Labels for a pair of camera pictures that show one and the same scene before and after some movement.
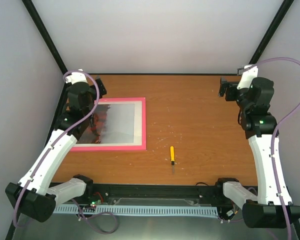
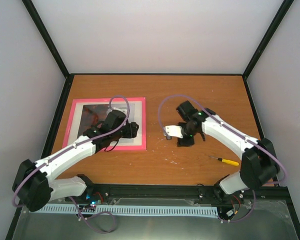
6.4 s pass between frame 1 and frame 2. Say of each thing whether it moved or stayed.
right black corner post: stayed
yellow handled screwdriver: moved
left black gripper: moved
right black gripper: moved
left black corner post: stayed
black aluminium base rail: stayed
